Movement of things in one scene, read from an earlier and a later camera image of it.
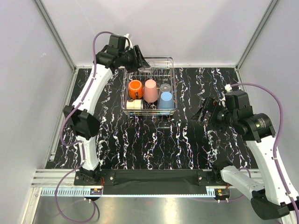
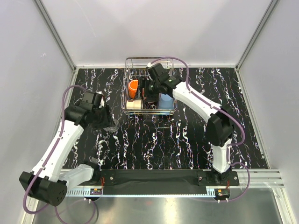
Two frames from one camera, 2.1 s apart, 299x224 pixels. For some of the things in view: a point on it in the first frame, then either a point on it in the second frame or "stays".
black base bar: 152,182 stays
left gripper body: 130,59 -> 103,118
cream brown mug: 135,104 stays
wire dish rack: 151,91 stays
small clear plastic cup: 148,69 -> 113,128
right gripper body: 214,107 -> 151,91
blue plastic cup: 166,101 stays
